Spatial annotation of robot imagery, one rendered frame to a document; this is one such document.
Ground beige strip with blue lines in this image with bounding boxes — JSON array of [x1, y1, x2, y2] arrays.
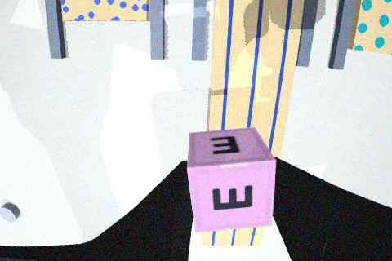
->
[[203, 0, 304, 246]]

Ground grey short cylinder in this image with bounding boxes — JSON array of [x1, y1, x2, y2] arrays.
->
[[0, 202, 20, 223]]

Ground pink cube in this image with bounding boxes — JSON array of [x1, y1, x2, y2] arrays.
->
[[187, 127, 275, 232]]

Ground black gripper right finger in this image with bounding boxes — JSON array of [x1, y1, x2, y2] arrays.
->
[[272, 157, 392, 261]]

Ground cream strip with teal polka dots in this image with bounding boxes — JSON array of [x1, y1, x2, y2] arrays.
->
[[347, 0, 392, 55]]

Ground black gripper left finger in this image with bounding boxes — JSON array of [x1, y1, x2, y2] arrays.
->
[[0, 160, 194, 261]]

